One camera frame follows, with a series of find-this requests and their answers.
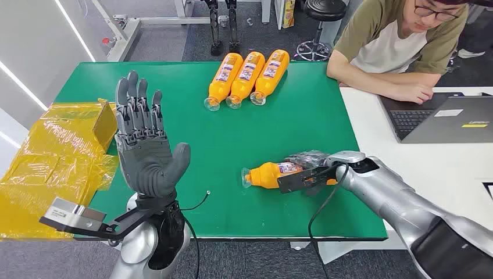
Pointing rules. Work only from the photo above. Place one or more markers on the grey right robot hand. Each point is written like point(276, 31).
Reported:
point(308, 158)

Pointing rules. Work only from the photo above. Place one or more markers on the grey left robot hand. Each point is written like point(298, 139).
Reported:
point(144, 161)

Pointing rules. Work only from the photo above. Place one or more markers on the orange detergent bottle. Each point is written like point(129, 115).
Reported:
point(271, 71)
point(246, 73)
point(265, 175)
point(225, 75)

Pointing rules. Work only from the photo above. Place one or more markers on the green table mat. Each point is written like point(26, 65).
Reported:
point(231, 146)

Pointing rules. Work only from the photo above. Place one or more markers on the yellow plastic wrapped box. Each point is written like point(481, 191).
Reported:
point(54, 154)

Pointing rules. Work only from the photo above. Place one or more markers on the person's hand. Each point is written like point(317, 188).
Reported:
point(414, 93)

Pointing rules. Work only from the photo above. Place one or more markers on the person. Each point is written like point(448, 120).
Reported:
point(385, 42)

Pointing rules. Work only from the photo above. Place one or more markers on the grey laptop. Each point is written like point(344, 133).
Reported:
point(443, 123)

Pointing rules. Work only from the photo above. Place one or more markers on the yellow printed carton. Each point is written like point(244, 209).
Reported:
point(289, 13)

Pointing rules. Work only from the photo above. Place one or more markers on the black round stool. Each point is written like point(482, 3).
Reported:
point(323, 9)

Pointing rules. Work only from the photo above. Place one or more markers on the black metal leg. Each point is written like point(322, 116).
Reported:
point(233, 25)
point(215, 27)

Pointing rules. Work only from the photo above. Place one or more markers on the white sneaker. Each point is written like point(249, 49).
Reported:
point(470, 53)

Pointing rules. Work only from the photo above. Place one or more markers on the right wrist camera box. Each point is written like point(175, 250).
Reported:
point(296, 181)

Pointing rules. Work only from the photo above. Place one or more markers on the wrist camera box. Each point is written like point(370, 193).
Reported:
point(296, 181)
point(65, 215)

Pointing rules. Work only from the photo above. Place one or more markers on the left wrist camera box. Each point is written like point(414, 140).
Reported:
point(65, 215)

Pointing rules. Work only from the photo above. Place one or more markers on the white table frame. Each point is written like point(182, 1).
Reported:
point(125, 36)

